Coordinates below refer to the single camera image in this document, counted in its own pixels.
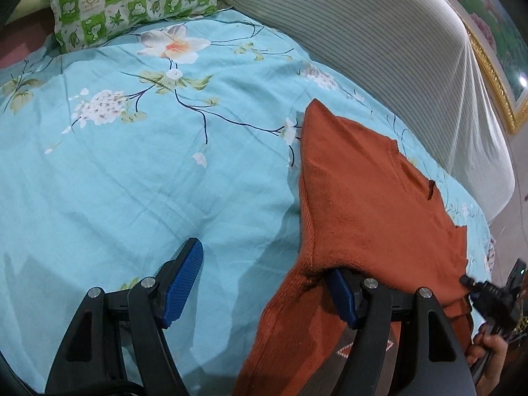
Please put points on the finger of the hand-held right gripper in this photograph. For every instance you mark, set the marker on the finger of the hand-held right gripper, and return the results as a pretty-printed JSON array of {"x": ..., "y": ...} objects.
[{"x": 491, "y": 299}]

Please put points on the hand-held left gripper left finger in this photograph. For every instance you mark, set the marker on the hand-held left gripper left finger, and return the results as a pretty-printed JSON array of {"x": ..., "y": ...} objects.
[{"x": 183, "y": 280}]

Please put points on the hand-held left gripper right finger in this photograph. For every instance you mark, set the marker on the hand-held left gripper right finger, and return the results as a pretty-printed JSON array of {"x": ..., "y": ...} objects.
[{"x": 343, "y": 297}]

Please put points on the orange knitted sweater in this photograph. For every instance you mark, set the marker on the orange knitted sweater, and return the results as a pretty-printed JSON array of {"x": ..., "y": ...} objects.
[{"x": 363, "y": 198}]

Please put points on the person's right hand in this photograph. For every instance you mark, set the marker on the person's right hand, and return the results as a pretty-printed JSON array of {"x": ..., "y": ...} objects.
[{"x": 495, "y": 354}]

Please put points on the light blue floral blanket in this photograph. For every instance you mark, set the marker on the light blue floral blanket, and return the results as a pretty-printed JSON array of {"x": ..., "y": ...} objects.
[{"x": 123, "y": 181}]

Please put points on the grey striped bolster cushion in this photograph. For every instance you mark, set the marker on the grey striped bolster cushion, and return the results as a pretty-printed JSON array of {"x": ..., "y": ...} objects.
[{"x": 371, "y": 49}]

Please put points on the gold framed flower picture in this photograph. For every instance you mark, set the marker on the gold framed flower picture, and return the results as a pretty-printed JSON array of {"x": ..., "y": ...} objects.
[{"x": 501, "y": 29}]

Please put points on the green checkered pillow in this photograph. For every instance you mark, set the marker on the green checkered pillow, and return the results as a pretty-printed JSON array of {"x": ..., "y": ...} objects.
[{"x": 123, "y": 4}]

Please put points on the maroon bed sheet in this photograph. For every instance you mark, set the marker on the maroon bed sheet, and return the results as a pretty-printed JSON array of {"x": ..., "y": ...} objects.
[{"x": 24, "y": 41}]

